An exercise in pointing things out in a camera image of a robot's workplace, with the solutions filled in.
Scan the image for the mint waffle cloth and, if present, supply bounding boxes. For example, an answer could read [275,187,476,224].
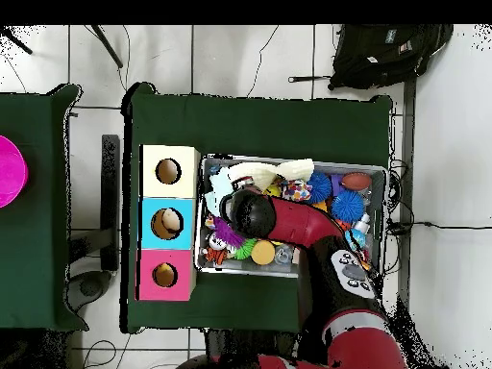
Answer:
[204,168,235,216]

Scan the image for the cream waffle cloth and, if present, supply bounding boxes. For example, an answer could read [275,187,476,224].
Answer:
[228,158,315,191]

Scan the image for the blue green globe ball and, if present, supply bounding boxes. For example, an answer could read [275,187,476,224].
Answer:
[344,229,367,251]

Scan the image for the wooden box with three holes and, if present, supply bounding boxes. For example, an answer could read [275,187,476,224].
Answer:
[135,143,202,303]

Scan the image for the silver mesh bin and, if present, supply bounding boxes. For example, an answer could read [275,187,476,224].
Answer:
[194,153,389,283]

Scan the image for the purple spiky monster toy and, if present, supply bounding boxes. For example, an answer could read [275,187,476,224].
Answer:
[212,216,247,249]

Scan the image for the polka dot fabric toy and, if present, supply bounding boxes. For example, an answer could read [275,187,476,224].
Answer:
[282,179,313,203]

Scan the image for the dark green tablecloth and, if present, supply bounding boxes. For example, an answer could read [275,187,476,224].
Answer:
[0,83,89,332]
[119,82,394,334]

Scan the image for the round orange sponge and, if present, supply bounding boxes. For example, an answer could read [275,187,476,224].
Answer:
[251,240,277,266]

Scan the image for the striped tiger plush toy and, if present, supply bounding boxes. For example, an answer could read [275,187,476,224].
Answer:
[200,245,232,267]

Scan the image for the blue spiky ball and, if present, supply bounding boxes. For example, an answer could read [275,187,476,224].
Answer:
[331,189,365,224]
[307,171,332,204]

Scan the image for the brown toy football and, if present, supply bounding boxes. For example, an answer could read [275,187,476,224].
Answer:
[341,171,373,192]

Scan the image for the black panel on stand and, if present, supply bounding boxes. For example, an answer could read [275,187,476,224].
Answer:
[64,134,121,313]

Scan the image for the black backpack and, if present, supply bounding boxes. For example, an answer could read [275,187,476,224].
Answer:
[287,24,455,91]

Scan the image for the black tripod leg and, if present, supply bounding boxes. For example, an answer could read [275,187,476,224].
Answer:
[0,25,34,55]
[89,24,124,69]

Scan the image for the pink plastic bowl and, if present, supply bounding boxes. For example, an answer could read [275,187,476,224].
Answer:
[0,134,29,209]

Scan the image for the thin black cable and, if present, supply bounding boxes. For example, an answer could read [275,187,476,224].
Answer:
[412,220,492,231]
[245,24,280,99]

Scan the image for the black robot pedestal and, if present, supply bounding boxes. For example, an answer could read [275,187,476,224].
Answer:
[203,328,299,364]

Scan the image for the grey metal rail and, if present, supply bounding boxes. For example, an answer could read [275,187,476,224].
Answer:
[398,78,417,307]

